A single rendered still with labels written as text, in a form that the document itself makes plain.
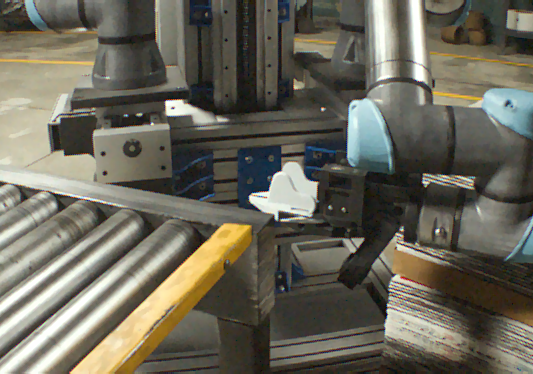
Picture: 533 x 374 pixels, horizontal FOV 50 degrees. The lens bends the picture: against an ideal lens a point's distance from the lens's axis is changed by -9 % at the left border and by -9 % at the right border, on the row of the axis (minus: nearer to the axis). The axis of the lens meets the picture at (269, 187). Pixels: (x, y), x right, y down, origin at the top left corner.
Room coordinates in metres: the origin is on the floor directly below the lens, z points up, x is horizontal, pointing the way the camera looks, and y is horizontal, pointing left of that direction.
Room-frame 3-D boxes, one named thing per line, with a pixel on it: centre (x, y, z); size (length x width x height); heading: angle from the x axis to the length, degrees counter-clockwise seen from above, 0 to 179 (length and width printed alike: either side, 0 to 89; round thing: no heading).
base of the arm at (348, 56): (1.28, -0.21, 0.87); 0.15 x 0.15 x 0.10
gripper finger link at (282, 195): (0.68, -0.01, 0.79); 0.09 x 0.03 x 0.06; 68
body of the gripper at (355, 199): (0.65, -0.12, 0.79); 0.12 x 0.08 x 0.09; 68
